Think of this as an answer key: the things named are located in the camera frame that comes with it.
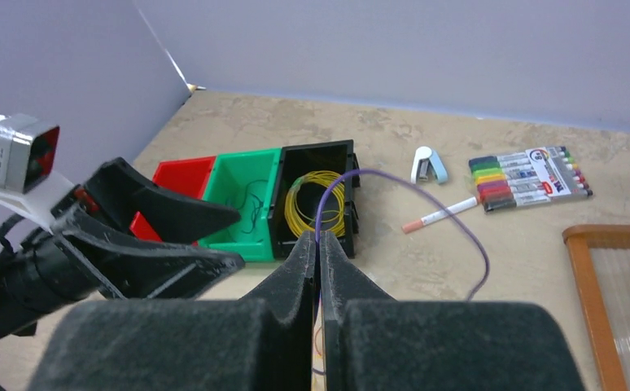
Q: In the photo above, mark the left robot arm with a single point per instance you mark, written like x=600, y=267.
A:
x=117, y=233

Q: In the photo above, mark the wooden rack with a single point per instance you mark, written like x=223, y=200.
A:
x=599, y=254

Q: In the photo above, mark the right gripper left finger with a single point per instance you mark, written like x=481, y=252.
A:
x=262, y=341

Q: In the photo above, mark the green plastic bin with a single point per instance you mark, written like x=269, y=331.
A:
x=244, y=181

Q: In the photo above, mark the loose white marker pen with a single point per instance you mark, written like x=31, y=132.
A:
x=440, y=215

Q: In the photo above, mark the marker pen pack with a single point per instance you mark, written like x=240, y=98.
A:
x=536, y=176

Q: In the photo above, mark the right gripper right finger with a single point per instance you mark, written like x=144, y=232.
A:
x=375, y=342

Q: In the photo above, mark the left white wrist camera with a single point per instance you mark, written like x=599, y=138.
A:
x=29, y=184

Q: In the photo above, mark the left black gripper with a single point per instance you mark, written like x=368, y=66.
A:
x=45, y=275

